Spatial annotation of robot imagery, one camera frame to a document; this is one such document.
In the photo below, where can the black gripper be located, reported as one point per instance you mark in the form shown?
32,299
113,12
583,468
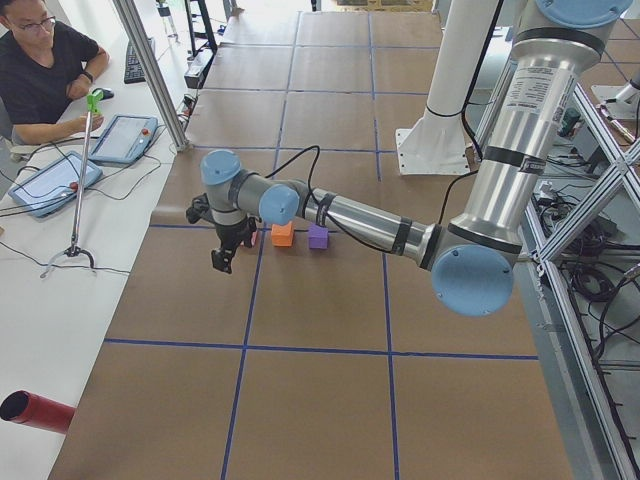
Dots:
231,234

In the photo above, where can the orange foam block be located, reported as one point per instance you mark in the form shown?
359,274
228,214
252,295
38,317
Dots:
282,235

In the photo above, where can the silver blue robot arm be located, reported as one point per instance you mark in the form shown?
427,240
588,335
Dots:
471,257

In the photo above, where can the pink foam block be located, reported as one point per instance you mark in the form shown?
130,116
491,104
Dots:
251,240

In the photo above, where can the purple foam block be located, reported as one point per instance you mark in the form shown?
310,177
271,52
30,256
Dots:
318,237

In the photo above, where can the blue teach pendant tablet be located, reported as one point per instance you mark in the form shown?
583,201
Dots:
124,140

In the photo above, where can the black computer mouse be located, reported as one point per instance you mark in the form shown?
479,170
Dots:
106,92

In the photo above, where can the metal reacher grabber tool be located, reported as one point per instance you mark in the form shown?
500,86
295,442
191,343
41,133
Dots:
74,249

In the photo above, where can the black keyboard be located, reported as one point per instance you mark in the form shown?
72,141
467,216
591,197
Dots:
133,69

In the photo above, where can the red tube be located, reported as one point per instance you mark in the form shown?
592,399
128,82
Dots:
30,409

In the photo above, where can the person in black shirt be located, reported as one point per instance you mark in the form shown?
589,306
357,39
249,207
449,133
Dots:
45,66

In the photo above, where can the green power adapter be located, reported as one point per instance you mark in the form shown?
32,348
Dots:
569,121

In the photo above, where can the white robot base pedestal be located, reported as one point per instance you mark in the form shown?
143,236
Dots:
436,145

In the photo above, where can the aluminium frame post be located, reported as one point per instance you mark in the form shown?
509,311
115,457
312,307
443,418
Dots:
133,26

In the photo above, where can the aluminium frame rail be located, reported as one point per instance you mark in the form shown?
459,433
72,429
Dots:
618,176

